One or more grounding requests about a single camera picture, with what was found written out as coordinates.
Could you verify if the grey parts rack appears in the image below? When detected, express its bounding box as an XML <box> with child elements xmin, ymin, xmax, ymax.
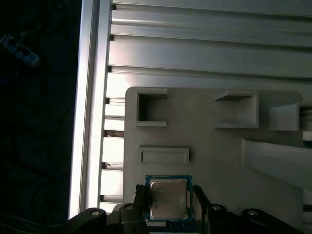
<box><xmin>124</xmin><ymin>86</ymin><xmax>312</xmax><ymax>234</ymax></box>

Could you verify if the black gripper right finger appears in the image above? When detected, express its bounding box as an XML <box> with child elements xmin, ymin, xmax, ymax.
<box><xmin>191</xmin><ymin>184</ymin><xmax>306</xmax><ymax>234</ymax></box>

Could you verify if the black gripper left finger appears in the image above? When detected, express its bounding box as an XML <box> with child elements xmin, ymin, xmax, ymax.
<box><xmin>67</xmin><ymin>184</ymin><xmax>147</xmax><ymax>234</ymax></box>

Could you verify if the silver green CPU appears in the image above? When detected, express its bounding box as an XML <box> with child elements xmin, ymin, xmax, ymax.
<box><xmin>145</xmin><ymin>174</ymin><xmax>193</xmax><ymax>222</ymax></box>

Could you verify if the dark RAM stick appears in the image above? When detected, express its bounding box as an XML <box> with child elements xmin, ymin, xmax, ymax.
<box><xmin>146</xmin><ymin>220</ymin><xmax>195</xmax><ymax>234</ymax></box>

